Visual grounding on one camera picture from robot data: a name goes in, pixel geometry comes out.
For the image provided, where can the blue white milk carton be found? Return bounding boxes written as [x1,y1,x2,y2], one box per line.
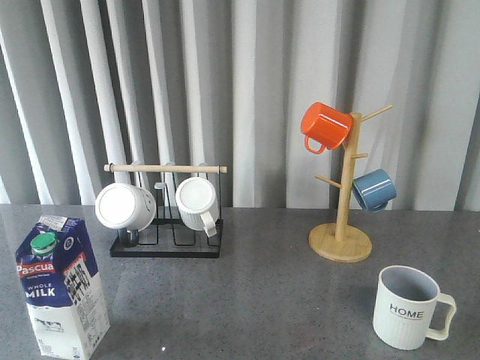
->
[16,215,110,359]

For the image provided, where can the white HOME ribbed mug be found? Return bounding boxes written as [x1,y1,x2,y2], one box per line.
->
[373,265,457,350]

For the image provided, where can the orange mug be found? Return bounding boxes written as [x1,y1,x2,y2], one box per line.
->
[301,102,353,154]

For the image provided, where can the wooden mug tree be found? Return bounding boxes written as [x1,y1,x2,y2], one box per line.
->
[308,104,393,263]

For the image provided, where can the white smiley mug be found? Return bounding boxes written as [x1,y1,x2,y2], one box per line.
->
[94,183,157,231]

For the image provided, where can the blue mug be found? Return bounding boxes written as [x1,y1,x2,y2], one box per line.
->
[352,169,397,212]

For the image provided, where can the grey pleated curtain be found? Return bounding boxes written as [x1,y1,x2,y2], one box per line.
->
[1,1,479,211]

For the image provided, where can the black wire mug rack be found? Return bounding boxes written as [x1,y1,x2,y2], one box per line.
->
[104,163,227,258]

